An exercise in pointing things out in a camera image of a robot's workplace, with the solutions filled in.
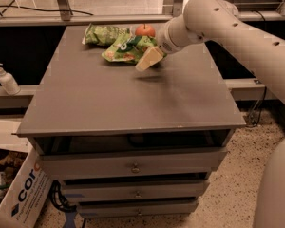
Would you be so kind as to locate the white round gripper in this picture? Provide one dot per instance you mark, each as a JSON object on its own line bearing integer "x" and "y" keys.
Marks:
{"x": 163, "y": 42}

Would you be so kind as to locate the green rice chip bag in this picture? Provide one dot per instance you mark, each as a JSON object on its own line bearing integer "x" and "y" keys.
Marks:
{"x": 129, "y": 48}

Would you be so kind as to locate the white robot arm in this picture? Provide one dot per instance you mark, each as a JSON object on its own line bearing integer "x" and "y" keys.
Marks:
{"x": 260, "y": 52}

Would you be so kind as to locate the pale green snack bag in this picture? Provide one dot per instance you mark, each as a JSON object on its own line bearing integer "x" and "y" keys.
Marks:
{"x": 104, "y": 35}

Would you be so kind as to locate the red apple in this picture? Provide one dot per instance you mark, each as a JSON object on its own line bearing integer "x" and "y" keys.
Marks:
{"x": 145, "y": 30}

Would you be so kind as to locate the grey drawer cabinet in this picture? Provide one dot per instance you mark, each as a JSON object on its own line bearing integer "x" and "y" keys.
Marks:
{"x": 127, "y": 143}

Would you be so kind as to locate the white pump bottle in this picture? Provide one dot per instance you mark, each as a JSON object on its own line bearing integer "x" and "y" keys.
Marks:
{"x": 8, "y": 82}

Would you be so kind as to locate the white cardboard box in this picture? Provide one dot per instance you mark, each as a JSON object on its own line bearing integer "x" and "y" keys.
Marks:
{"x": 24, "y": 185}

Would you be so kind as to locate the grey metal frame rail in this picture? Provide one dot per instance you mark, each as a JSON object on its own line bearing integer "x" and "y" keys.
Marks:
{"x": 82, "y": 12}

